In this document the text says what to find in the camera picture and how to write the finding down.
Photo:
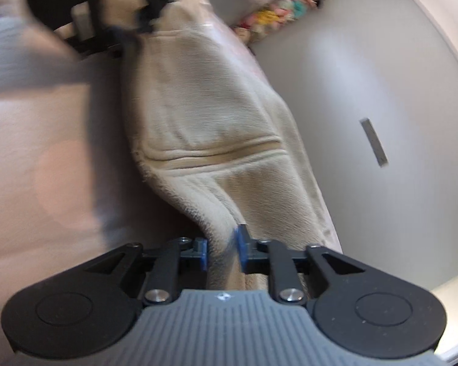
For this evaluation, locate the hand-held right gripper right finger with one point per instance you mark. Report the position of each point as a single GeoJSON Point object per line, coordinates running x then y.
{"type": "Point", "coordinates": [242, 249]}

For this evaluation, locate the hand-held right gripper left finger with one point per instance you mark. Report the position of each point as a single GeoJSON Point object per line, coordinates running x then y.
{"type": "Point", "coordinates": [202, 255]}

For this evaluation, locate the beige fleece hoodie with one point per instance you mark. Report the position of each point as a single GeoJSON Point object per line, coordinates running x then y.
{"type": "Point", "coordinates": [213, 122]}

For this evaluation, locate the clear tube of plush toys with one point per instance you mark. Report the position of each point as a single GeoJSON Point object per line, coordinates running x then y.
{"type": "Point", "coordinates": [274, 13]}

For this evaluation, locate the bed with pink dotted sheet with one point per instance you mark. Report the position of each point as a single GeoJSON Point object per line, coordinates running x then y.
{"type": "Point", "coordinates": [42, 160]}

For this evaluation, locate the grey wall socket panel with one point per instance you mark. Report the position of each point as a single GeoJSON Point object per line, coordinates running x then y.
{"type": "Point", "coordinates": [374, 143]}

